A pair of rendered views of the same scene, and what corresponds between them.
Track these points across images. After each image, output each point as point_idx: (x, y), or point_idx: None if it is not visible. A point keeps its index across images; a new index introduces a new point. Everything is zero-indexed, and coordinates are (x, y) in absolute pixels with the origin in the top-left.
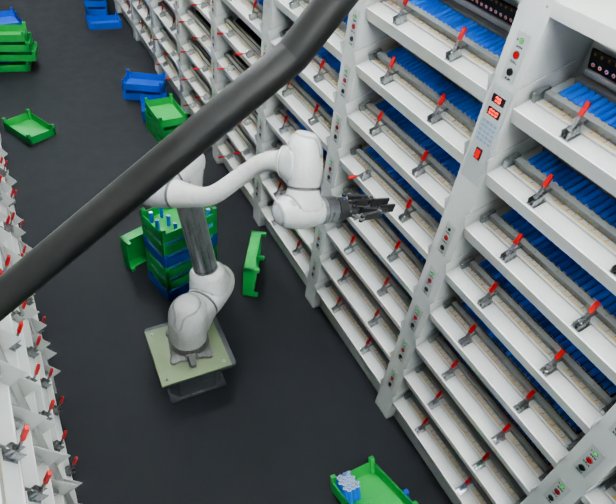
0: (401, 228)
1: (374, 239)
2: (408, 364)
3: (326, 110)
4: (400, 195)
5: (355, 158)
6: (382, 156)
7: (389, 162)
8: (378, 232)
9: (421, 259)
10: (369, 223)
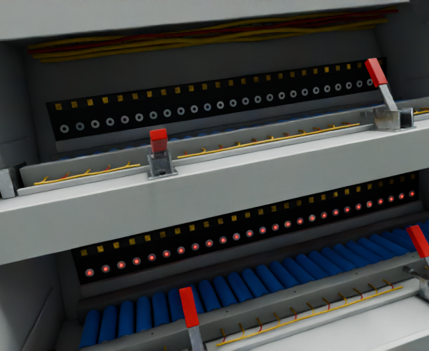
0: (427, 142)
1: (349, 341)
2: None
3: None
4: (297, 130)
5: (44, 186)
6: (214, 13)
7: (254, 5)
8: (317, 321)
9: None
10: (260, 346)
